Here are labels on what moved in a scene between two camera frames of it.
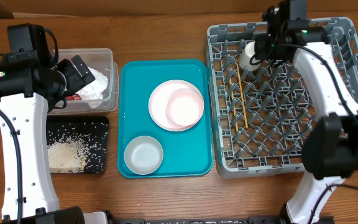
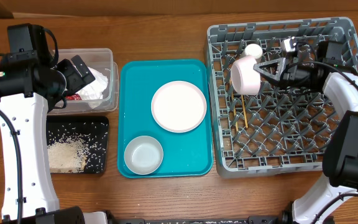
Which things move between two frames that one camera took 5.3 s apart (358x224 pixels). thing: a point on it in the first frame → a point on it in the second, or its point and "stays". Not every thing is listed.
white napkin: [92, 93] stays
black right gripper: [260, 45] → [285, 77]
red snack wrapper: [75, 97] stays
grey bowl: [143, 155] stays
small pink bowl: [185, 108] → [245, 79]
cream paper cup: [245, 56] stays
